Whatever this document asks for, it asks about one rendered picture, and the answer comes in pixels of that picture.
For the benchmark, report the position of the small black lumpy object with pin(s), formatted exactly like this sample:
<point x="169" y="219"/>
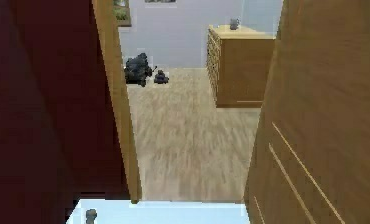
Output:
<point x="161" y="77"/>

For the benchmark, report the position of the large black lumpy object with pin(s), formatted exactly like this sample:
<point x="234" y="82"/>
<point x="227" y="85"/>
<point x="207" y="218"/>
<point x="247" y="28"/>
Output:
<point x="137" y="70"/>

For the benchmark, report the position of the light wooden chest of drawers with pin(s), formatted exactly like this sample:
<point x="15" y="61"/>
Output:
<point x="243" y="66"/>

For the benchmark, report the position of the small grey jug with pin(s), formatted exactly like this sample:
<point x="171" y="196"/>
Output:
<point x="234" y="24"/>

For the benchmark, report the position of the wooden framed window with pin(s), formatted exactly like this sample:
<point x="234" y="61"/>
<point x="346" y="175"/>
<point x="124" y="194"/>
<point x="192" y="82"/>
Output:
<point x="122" y="12"/>

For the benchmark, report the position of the wooden door frame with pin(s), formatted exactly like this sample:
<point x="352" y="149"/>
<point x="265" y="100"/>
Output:
<point x="118" y="96"/>

